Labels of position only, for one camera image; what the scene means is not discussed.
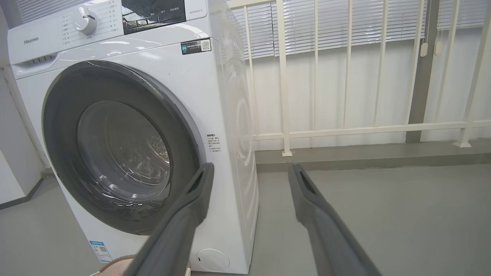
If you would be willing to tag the black washer display panel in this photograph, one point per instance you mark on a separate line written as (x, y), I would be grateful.
(145, 13)

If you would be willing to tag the cream perforated laundry basket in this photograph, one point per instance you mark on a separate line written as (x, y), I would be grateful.
(115, 266)

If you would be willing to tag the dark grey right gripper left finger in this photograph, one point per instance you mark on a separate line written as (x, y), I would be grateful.
(172, 237)

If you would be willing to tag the round dark washing machine door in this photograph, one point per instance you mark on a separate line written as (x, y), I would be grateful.
(69, 126)

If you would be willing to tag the white front-load washing machine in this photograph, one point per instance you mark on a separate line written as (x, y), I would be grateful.
(226, 96)

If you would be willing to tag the white washing machine dial knob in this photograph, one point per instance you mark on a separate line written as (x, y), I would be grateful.
(85, 21)

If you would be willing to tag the white metal railing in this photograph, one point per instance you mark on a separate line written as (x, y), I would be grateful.
(284, 96)

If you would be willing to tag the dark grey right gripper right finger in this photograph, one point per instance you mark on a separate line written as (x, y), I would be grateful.
(326, 237)

